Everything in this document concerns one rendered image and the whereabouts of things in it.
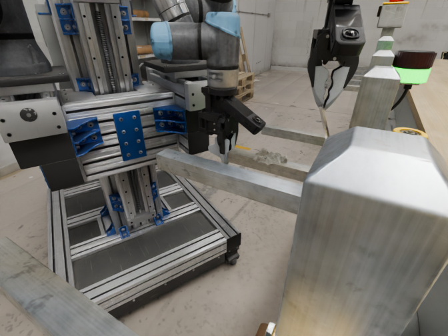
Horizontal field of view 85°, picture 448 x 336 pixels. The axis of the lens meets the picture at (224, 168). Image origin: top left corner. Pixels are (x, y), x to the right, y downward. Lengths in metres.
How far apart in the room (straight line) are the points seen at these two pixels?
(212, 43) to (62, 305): 0.50
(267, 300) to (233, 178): 1.07
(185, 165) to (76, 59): 0.77
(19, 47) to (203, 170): 0.65
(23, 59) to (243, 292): 1.25
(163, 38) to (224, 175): 0.35
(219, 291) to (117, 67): 1.10
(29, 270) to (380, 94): 0.38
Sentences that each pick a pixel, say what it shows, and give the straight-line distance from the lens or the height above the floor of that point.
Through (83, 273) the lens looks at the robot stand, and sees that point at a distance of 1.34.
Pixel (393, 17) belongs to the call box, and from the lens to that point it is 1.05.
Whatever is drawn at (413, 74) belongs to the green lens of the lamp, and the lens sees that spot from 0.55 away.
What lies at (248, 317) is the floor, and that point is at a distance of 1.32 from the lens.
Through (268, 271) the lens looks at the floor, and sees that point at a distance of 1.47.
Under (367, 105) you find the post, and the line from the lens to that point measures 0.32.
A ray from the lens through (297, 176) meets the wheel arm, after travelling 0.61.
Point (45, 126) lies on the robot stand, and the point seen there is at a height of 0.93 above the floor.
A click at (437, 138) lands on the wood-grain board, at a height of 0.90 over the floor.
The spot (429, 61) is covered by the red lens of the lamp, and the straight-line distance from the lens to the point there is 0.56.
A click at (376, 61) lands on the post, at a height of 1.10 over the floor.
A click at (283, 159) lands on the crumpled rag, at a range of 0.62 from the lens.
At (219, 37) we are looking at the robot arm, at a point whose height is 1.13.
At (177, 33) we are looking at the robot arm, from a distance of 0.59.
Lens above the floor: 1.15
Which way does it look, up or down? 29 degrees down
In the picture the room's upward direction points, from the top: straight up
